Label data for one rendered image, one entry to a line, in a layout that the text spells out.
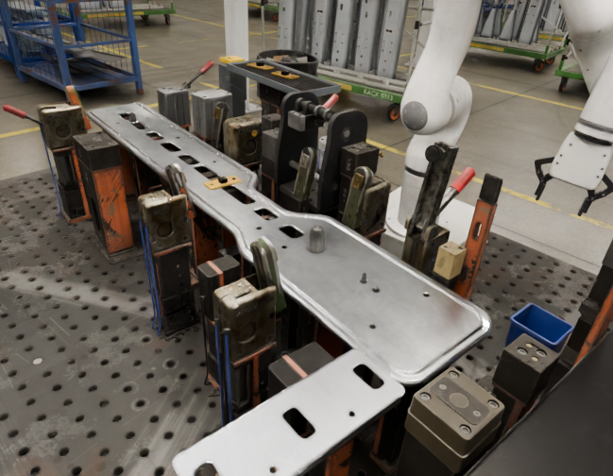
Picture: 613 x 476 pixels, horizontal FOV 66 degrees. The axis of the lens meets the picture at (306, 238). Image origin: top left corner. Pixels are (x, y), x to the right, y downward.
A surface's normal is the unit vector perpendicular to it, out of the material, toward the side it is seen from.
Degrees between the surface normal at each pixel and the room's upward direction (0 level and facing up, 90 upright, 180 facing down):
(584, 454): 0
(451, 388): 0
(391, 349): 0
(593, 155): 84
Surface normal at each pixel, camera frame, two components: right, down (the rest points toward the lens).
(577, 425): 0.05, -0.85
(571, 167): -0.54, 0.37
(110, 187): 0.63, 0.44
